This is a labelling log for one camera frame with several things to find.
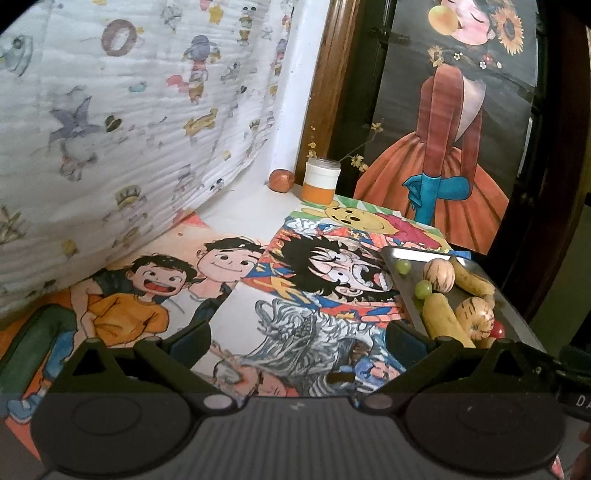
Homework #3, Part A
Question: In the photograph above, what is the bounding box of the striped pepino melon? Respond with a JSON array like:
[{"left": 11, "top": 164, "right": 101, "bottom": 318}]
[
  {"left": 455, "top": 296, "right": 496, "bottom": 342},
  {"left": 423, "top": 258, "right": 457, "bottom": 292}
]

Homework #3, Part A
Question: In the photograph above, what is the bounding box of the yellow flower twig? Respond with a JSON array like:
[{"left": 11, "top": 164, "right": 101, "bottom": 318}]
[{"left": 307, "top": 121, "right": 384, "bottom": 172}]

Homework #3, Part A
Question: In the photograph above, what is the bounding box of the wall poster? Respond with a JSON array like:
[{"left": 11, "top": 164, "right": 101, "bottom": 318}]
[{"left": 353, "top": 0, "right": 541, "bottom": 256}]

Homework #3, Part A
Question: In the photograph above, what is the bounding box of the printed blanket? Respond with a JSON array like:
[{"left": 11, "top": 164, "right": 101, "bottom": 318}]
[{"left": 0, "top": 0, "right": 296, "bottom": 319}]

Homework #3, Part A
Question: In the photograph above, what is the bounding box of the reddish-brown round fruit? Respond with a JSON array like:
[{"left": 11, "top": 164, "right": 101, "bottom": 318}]
[{"left": 269, "top": 169, "right": 296, "bottom": 193}]

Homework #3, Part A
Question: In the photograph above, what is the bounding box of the metal tray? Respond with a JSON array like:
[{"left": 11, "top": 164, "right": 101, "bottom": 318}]
[{"left": 379, "top": 246, "right": 546, "bottom": 356}]

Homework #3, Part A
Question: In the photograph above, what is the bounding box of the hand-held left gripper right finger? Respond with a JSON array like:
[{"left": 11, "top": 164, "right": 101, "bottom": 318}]
[{"left": 360, "top": 320, "right": 551, "bottom": 412}]

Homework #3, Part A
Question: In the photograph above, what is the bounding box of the brown-spotted yellow banana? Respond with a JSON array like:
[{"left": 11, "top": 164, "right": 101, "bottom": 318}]
[{"left": 449, "top": 255, "right": 497, "bottom": 309}]

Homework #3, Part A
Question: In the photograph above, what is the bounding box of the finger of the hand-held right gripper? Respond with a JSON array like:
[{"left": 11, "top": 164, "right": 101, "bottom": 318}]
[{"left": 519, "top": 344, "right": 566, "bottom": 381}]

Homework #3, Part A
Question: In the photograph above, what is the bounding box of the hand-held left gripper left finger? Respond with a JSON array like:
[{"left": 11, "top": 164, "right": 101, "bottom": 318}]
[{"left": 48, "top": 320, "right": 241, "bottom": 412}]

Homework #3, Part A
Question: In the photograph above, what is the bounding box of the yellow bear drawing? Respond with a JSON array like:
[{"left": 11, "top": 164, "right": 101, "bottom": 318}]
[{"left": 291, "top": 194, "right": 472, "bottom": 259}]

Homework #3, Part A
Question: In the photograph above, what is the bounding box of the two boys drawing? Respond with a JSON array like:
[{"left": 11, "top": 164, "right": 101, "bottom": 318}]
[{"left": 0, "top": 210, "right": 271, "bottom": 423}]

